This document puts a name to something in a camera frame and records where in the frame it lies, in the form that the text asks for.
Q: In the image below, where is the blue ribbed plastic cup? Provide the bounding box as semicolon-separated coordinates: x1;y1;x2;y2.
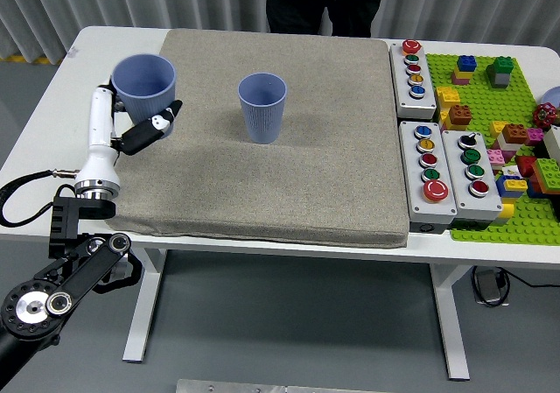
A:
237;72;289;144
110;53;178;138

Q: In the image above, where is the white table leg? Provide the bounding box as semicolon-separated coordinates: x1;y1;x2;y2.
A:
428;263;472;382
122;248;168;364

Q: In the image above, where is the large green toy brick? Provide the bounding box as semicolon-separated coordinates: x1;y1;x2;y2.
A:
530;158;560;189

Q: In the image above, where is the grey-brown fabric mat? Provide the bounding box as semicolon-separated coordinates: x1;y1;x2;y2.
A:
103;28;411;249

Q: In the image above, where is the black power cable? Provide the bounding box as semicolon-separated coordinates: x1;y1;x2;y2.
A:
471;264;560;309

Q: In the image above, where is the pale blue plate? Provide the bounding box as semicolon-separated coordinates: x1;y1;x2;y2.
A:
541;86;560;113

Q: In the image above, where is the red valve wheel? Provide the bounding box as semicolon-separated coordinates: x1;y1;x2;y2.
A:
532;102;559;129

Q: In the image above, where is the grey five-button control box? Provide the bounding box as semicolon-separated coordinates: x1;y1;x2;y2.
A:
388;39;438;121
398;120;459;235

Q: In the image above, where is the red toy brick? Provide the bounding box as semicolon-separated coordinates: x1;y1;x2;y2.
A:
515;155;540;179

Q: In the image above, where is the grey power adapter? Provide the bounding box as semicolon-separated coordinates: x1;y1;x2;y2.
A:
475;270;502;305

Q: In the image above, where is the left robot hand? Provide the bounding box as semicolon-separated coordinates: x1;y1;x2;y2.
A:
74;82;184;189

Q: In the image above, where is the grey four-control switch box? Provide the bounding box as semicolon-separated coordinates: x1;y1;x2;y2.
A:
441;129;504;231

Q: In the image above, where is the white toy brick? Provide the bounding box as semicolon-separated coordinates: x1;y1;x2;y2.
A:
498;137;526;154

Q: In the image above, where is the white box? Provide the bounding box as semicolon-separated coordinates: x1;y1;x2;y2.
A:
543;125;560;161

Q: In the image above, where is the green studded baseplate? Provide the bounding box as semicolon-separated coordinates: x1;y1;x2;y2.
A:
424;53;560;247

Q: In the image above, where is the brown toy brick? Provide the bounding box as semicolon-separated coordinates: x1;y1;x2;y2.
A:
501;123;529;145
448;103;474;128

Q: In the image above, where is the blue and yellow brick stack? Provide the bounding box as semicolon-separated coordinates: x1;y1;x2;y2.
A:
495;173;530;200

